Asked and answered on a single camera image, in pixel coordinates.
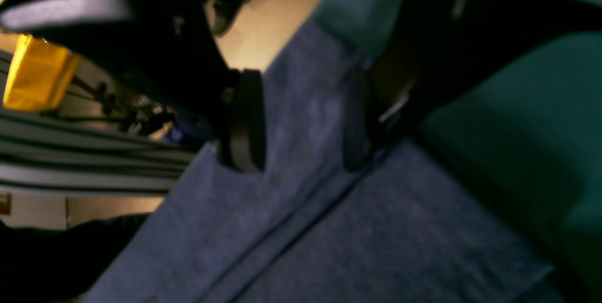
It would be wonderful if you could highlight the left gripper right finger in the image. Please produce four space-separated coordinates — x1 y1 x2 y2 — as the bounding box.
343 0 601 171

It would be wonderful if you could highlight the blue-grey T-shirt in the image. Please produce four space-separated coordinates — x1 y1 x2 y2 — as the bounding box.
84 21 563 303

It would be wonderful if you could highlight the yellow box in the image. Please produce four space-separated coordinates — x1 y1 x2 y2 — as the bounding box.
3 35 82 112

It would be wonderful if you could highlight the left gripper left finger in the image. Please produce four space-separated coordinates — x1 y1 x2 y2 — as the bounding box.
1 0 266 174

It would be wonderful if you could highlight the teal table cloth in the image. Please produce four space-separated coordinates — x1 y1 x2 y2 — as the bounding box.
315 0 601 303

